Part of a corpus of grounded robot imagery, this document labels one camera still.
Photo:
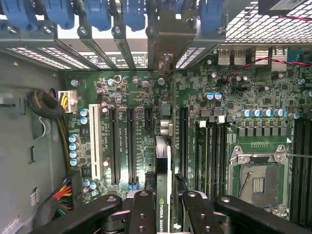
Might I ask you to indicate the long PCIe expansion slot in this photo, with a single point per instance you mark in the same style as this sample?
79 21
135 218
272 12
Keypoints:
184 146
131 146
114 146

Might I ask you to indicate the empty black RAM slot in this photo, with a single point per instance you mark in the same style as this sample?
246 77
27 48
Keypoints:
217 158
211 158
223 158

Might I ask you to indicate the open black PC case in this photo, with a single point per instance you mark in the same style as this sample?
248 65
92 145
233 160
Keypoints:
29 39

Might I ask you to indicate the green motherboard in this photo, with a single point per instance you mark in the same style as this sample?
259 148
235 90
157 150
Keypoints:
136 97

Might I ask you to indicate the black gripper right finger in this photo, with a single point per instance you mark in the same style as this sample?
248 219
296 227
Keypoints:
202 219

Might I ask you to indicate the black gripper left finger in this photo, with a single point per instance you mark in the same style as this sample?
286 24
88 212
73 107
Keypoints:
141 217

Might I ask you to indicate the white PCI expansion slot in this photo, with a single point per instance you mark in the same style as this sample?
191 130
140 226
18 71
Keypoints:
95 146

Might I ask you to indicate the white power connector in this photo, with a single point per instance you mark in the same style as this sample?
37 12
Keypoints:
70 101

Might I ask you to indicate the socket locking lever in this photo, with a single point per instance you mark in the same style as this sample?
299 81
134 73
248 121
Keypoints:
298 155

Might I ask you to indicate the short PCIe expansion slot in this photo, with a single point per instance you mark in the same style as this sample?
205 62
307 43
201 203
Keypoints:
148 119

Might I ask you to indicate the CPU socket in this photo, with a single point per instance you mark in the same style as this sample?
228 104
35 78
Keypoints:
265 185

